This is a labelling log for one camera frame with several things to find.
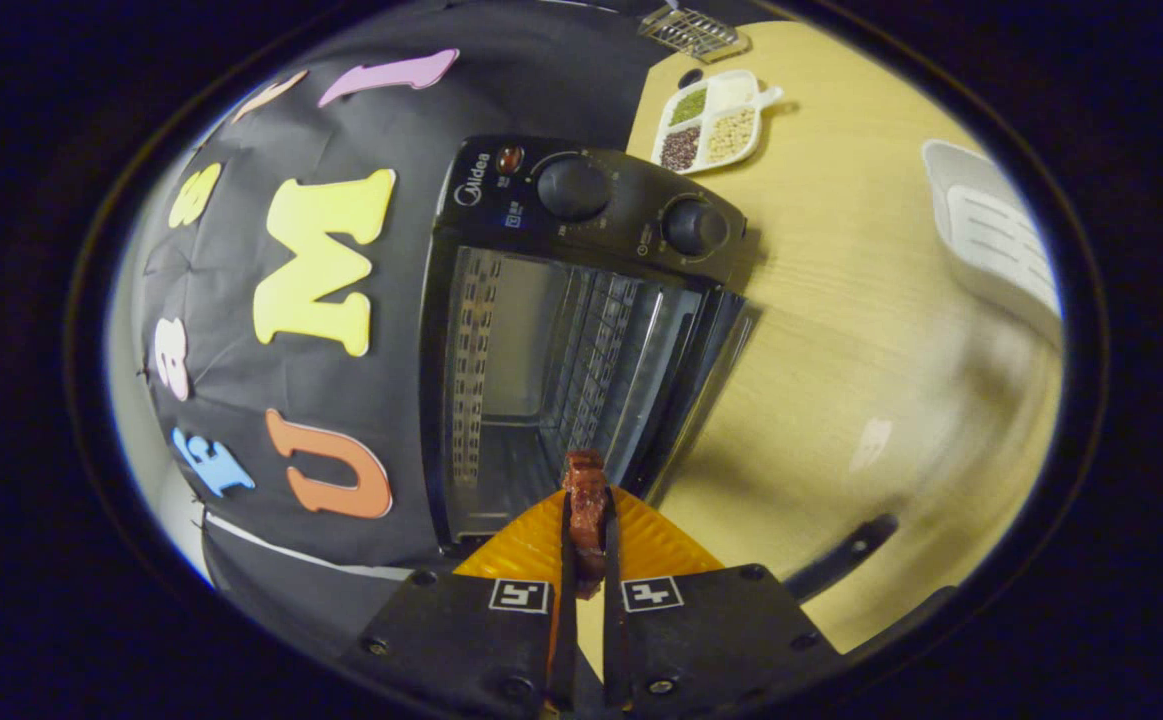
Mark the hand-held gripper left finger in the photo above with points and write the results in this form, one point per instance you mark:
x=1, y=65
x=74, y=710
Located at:
x=471, y=640

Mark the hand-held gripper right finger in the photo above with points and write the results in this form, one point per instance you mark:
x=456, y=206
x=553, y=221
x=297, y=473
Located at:
x=711, y=640

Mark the red-brown meat slice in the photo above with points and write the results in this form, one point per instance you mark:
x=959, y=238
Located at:
x=586, y=500

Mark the black toaster oven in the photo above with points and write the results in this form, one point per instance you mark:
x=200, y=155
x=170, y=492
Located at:
x=581, y=190

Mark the small white rectangular plate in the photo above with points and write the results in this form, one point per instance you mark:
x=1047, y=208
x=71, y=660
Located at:
x=1001, y=240

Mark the white divided dish with beans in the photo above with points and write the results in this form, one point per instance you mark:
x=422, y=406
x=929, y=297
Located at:
x=731, y=125

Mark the small black round cap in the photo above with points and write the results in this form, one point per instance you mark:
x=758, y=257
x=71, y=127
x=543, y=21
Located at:
x=690, y=77

